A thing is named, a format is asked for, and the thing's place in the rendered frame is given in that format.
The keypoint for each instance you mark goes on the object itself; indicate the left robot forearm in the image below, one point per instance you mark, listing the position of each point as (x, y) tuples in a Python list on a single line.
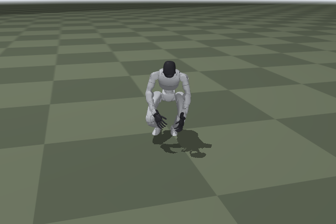
[(186, 104)]

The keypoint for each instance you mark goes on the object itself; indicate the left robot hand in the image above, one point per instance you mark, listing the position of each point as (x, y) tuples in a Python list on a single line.
[(181, 123)]

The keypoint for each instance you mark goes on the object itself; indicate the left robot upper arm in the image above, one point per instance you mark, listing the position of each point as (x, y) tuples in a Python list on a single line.
[(186, 87)]

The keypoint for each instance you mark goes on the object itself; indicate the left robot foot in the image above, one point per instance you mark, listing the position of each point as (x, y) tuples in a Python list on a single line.
[(173, 132)]

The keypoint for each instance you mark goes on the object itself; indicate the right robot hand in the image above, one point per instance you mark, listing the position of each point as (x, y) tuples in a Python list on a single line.
[(158, 119)]

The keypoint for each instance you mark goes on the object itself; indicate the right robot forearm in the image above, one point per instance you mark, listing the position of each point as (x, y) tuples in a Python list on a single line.
[(150, 102)]

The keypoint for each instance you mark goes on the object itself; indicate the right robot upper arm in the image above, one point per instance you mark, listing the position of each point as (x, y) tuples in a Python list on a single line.
[(153, 76)]

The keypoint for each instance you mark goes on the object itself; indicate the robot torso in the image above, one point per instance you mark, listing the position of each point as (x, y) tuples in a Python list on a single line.
[(168, 85)]

